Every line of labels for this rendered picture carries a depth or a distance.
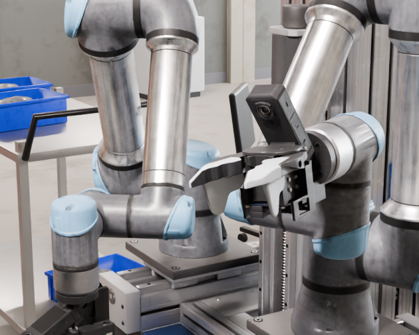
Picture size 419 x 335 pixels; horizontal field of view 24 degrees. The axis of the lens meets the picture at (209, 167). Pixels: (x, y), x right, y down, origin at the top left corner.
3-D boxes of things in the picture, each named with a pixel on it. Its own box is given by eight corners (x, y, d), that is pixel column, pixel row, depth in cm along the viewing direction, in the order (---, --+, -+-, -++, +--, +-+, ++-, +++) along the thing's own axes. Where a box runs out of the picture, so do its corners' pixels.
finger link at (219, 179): (196, 226, 107) (257, 207, 113) (190, 174, 106) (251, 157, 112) (179, 223, 110) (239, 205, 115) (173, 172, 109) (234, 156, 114)
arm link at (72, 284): (66, 276, 154) (42, 262, 160) (67, 302, 155) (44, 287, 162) (107, 266, 158) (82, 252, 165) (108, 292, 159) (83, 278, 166)
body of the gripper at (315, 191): (294, 223, 111) (341, 197, 121) (286, 149, 109) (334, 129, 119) (238, 220, 115) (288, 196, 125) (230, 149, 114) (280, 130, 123)
